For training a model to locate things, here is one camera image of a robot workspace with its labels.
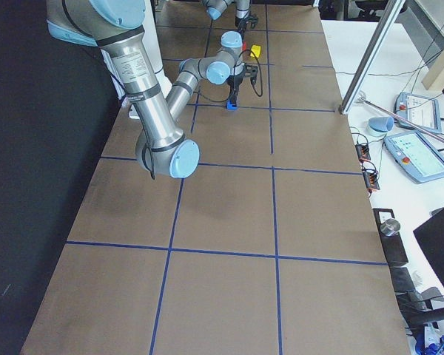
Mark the thin metal rod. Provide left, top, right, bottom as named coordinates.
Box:
left=361, top=98, right=444, bottom=146

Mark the black box under cylinder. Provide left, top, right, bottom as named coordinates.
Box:
left=372, top=208, right=408, bottom=267

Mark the blue wooden block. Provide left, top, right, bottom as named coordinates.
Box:
left=226, top=101, right=238, bottom=111

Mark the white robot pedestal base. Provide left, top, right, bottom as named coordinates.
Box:
left=101, top=0, right=173, bottom=120

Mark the aluminium frame post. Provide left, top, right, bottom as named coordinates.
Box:
left=338, top=0, right=406, bottom=115

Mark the light blue joint cap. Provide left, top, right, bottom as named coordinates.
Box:
left=368, top=116, right=394, bottom=133

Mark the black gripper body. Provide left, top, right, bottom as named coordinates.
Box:
left=227, top=64, right=258, bottom=86
left=235, top=13, right=259, bottom=31

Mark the yellow wooden block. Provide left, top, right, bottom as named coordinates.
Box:
left=250, top=44, right=261, bottom=58

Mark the metal cylinder weight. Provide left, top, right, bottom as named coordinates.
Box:
left=380, top=218, right=401, bottom=237

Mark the black orange connector block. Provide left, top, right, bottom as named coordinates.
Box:
left=355, top=143, right=371, bottom=162

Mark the far teach pendant tablet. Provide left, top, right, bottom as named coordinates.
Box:
left=394, top=92, right=442, bottom=133

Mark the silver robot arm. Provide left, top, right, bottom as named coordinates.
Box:
left=201, top=0, right=258, bottom=44
left=46, top=1, right=258, bottom=178

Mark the teach pendant tablet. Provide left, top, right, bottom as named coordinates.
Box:
left=384, top=130, right=444, bottom=183
left=394, top=92, right=442, bottom=133

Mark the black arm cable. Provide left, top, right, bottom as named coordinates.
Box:
left=198, top=47, right=264, bottom=103

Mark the near teach pendant tablet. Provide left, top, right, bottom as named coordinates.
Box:
left=384, top=130, right=444, bottom=183

